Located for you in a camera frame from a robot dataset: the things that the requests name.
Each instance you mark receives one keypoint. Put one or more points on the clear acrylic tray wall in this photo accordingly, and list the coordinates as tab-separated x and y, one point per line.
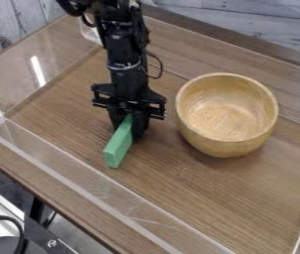
172	201

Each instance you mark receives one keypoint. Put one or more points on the black table leg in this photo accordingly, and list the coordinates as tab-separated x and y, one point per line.
37	210

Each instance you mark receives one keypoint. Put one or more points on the brown wooden bowl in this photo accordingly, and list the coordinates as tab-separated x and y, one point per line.
227	114

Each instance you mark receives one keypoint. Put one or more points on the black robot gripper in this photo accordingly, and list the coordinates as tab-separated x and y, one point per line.
129	95

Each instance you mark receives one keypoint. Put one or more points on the clear acrylic corner bracket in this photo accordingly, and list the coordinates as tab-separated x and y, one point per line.
89	33

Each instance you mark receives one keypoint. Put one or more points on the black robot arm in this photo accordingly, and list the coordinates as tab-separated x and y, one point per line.
121	27

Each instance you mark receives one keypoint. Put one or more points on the black chair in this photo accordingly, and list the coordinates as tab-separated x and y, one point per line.
34	239

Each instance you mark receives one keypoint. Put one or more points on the green rectangular block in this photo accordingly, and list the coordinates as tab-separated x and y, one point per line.
119	144

